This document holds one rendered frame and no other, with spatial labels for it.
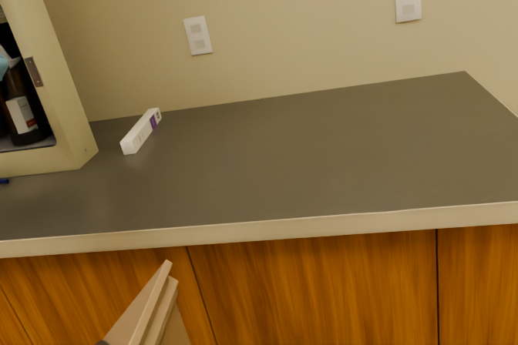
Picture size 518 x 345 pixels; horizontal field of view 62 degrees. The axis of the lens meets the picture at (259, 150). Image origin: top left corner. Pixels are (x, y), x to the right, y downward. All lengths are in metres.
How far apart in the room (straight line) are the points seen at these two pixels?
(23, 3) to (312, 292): 0.89
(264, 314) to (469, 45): 0.96
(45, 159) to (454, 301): 0.99
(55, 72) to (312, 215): 0.74
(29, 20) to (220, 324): 0.80
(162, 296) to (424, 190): 0.55
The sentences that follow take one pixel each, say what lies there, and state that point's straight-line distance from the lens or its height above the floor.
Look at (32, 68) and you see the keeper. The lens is 1.14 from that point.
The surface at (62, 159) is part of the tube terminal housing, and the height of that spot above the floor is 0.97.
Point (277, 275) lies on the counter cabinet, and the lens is 0.85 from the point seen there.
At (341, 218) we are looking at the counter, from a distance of 0.73.
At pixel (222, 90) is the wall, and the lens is 1.43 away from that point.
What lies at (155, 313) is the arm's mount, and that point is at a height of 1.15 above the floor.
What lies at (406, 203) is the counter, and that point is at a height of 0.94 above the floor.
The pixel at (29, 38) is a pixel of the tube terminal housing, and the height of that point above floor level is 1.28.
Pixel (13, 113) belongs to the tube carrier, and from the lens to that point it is 1.24.
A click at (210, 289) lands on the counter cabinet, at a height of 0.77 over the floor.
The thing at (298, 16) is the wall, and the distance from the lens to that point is 1.35.
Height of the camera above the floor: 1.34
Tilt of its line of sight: 24 degrees down
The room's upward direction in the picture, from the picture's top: 11 degrees counter-clockwise
